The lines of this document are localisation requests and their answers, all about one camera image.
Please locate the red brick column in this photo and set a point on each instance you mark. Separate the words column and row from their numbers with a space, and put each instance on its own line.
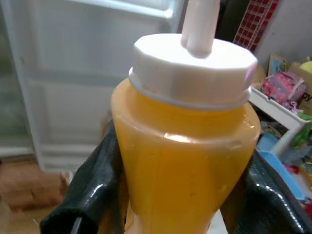
column 256, row 22

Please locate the orange squeeze bottle white nozzle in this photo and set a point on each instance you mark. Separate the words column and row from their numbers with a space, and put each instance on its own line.
column 182, row 158

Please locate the small wooden stool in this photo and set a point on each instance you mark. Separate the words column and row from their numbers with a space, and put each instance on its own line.
column 26, row 185

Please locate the pink child backpack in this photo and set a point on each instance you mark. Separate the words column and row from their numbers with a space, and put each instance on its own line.
column 282, row 90

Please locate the light blue plastic bin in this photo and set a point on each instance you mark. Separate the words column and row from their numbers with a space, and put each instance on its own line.
column 282, row 168

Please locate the white fridge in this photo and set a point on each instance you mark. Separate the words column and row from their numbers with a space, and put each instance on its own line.
column 73, row 73

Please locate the white toy shelf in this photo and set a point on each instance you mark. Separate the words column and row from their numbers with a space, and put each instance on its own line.
column 280, row 114

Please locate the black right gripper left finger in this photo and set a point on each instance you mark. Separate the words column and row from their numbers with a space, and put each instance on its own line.
column 92, row 195

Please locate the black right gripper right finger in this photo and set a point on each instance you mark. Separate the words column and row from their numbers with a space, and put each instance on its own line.
column 265, row 207

